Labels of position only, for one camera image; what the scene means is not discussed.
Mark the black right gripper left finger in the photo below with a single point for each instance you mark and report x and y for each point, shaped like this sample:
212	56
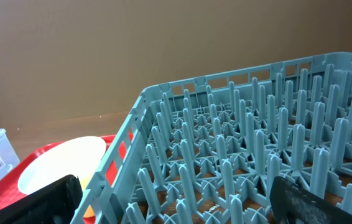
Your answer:
54	203

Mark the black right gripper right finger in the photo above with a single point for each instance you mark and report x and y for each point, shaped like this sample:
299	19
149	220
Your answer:
293	204

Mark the grey plastic dishwasher rack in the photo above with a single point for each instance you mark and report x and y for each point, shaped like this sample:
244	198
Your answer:
208	148

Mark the large light blue plate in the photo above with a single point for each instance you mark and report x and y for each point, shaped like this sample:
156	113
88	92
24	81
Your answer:
79	157

